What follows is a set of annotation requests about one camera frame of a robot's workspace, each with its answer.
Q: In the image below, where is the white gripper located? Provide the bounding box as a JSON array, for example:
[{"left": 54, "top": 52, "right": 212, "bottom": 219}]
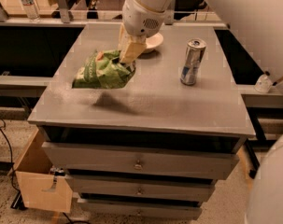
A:
[{"left": 118, "top": 0, "right": 165, "bottom": 63}]

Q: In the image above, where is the black floor cable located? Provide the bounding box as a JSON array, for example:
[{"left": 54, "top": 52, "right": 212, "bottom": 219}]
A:
[{"left": 0, "top": 110, "right": 21, "bottom": 193}]

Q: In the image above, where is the silver blue energy drink can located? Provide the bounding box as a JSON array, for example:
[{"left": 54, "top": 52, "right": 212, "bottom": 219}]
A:
[{"left": 180, "top": 38, "right": 206, "bottom": 86}]

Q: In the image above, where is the metal railing frame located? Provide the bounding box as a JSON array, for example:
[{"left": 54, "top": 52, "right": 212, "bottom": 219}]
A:
[{"left": 0, "top": 0, "right": 229, "bottom": 28}]

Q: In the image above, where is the white paper bowl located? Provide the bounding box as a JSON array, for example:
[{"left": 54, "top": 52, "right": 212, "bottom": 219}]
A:
[{"left": 143, "top": 33, "right": 163, "bottom": 54}]

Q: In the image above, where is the clear plastic water bottle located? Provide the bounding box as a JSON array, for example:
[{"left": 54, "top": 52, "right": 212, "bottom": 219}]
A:
[{"left": 21, "top": 0, "right": 40, "bottom": 21}]

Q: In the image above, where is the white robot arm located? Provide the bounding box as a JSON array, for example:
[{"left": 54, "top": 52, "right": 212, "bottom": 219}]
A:
[{"left": 119, "top": 0, "right": 283, "bottom": 224}]

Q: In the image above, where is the green jalapeno chip bag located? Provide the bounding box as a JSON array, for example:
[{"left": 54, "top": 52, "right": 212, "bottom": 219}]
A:
[{"left": 72, "top": 50, "right": 135, "bottom": 90}]

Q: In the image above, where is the open wooden drawer box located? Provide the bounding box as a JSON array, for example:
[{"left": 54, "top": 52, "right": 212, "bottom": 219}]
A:
[{"left": 14, "top": 129, "right": 73, "bottom": 213}]

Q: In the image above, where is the grey drawer cabinet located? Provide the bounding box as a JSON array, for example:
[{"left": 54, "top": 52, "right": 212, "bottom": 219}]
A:
[{"left": 29, "top": 23, "right": 254, "bottom": 220}]

